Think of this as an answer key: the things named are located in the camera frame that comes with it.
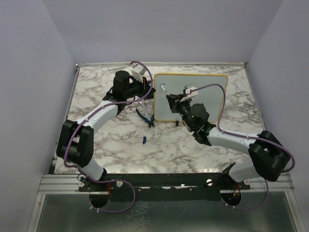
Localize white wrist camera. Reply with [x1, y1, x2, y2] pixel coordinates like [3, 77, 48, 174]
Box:
[131, 64, 146, 82]
[181, 84, 198, 102]

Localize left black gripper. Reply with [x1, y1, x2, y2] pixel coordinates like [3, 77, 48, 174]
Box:
[125, 75, 156, 100]

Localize yellow framed whiteboard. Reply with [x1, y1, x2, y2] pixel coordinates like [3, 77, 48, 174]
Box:
[153, 73, 229, 126]

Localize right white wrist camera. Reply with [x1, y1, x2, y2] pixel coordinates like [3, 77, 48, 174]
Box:
[181, 84, 198, 102]

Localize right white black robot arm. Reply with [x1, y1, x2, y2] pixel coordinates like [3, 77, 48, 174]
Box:
[166, 94, 291, 189]

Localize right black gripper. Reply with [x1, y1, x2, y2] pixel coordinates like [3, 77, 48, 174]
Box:
[168, 93, 195, 130]

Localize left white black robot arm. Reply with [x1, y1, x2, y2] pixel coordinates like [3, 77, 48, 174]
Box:
[56, 65, 155, 191]

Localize blue whiteboard marker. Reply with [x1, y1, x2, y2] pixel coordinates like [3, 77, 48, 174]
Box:
[160, 83, 169, 95]

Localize blue handled pliers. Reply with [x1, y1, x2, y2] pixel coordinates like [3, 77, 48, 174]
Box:
[136, 109, 155, 128]

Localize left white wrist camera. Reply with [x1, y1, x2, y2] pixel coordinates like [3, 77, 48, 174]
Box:
[131, 64, 146, 82]

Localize aluminium frame rail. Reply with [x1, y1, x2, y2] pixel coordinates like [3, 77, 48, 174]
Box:
[38, 174, 79, 194]

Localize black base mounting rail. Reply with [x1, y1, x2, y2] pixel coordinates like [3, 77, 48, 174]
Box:
[78, 173, 250, 202]

